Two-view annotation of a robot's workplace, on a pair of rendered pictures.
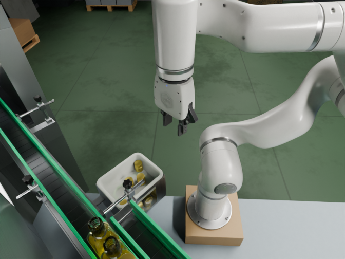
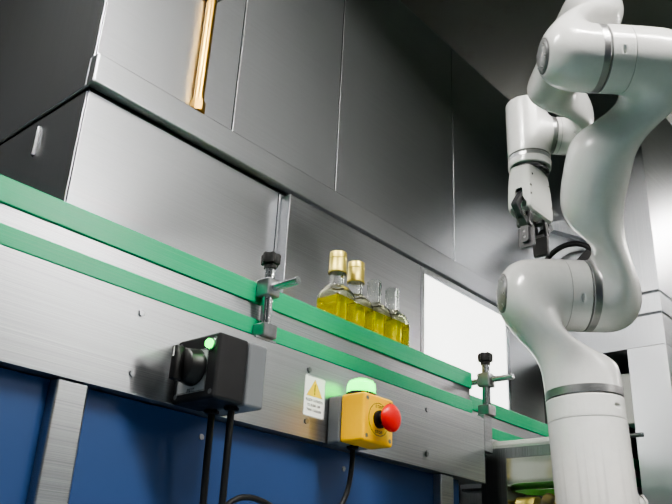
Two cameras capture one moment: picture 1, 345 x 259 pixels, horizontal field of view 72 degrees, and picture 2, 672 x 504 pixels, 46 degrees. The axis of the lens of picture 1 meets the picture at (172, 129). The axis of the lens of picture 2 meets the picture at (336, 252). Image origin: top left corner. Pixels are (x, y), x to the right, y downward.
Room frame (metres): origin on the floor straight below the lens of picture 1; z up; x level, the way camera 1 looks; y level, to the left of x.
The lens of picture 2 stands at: (0.03, -1.36, 0.72)
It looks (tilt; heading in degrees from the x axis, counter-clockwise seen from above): 24 degrees up; 87
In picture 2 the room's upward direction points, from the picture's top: 3 degrees clockwise
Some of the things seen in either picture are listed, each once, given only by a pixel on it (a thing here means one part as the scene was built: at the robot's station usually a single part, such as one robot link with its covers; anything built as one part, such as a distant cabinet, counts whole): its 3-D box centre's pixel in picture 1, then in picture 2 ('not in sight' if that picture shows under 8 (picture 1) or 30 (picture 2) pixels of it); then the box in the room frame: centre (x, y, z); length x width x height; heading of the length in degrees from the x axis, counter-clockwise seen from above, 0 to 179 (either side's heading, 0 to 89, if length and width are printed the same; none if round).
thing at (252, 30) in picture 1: (228, 24); (562, 102); (0.50, -0.12, 1.61); 0.30 x 0.16 x 0.09; 90
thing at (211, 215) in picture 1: (211, 197); (591, 461); (0.49, -0.15, 0.93); 0.19 x 0.19 x 0.18
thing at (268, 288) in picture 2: not in sight; (279, 293); (0.00, -0.30, 1.11); 0.07 x 0.04 x 0.13; 135
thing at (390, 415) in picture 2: not in sight; (385, 418); (0.17, -0.23, 0.96); 0.04 x 0.03 x 0.04; 45
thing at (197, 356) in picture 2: not in sight; (183, 364); (-0.10, -0.44, 0.96); 0.04 x 0.03 x 0.04; 135
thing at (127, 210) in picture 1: (124, 216); (468, 436); (0.37, 0.17, 1.02); 0.09 x 0.04 x 0.07; 135
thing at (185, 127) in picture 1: (186, 126); (523, 228); (0.44, -0.04, 1.37); 0.03 x 0.03 x 0.07; 45
